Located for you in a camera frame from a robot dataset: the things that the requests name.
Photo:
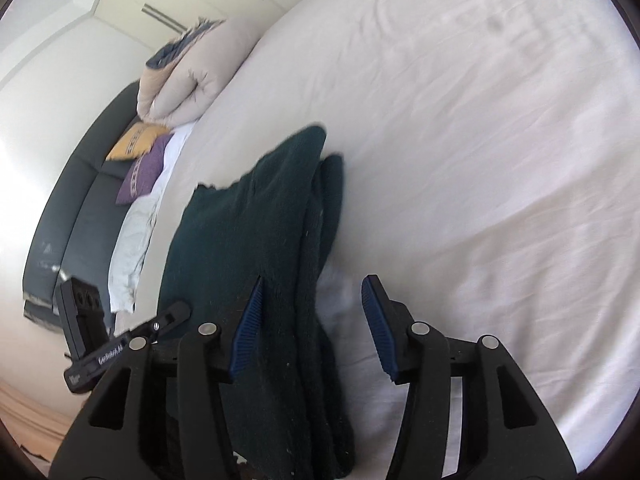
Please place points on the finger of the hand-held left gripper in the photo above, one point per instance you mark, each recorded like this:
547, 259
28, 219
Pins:
165, 317

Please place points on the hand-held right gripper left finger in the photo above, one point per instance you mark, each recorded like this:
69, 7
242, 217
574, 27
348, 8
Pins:
247, 330

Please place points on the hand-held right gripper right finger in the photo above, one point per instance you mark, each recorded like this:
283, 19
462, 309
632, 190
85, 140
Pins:
380, 330

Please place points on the dark green knitted sweater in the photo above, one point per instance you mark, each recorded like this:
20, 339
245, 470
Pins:
240, 240

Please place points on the white pillow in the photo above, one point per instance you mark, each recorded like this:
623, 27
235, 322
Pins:
132, 250

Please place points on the dark grey padded headboard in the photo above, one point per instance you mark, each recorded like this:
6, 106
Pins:
75, 210

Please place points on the purple patterned cushion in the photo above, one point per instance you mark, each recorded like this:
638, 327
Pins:
142, 175

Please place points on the yellow patterned cushion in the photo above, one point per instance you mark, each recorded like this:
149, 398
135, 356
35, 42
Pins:
137, 142

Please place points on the bed with white sheet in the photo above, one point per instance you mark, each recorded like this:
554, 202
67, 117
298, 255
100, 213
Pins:
475, 160

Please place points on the folded beige duvet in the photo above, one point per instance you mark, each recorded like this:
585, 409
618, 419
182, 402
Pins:
200, 75

